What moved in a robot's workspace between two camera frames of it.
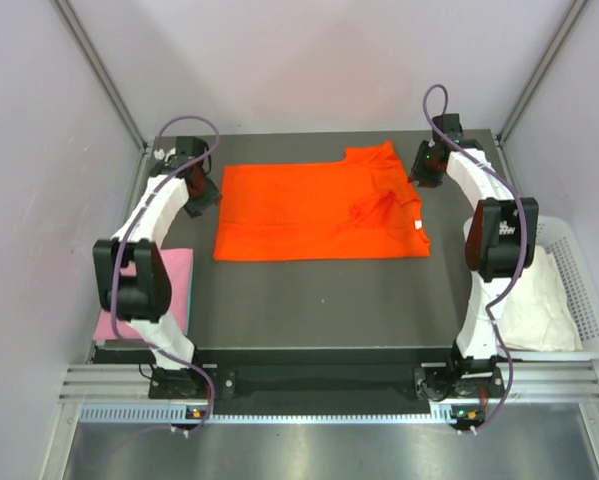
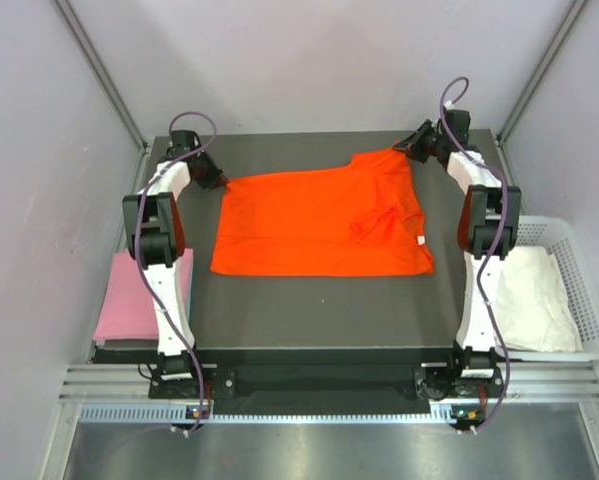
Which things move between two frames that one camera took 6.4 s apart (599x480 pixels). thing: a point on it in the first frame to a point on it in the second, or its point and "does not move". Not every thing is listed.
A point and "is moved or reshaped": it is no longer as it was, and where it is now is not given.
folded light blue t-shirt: (192, 295) does not move
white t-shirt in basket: (537, 314) does not move
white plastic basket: (560, 235) does not move
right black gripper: (416, 173) to (411, 145)
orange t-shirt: (359, 208) is moved or reshaped
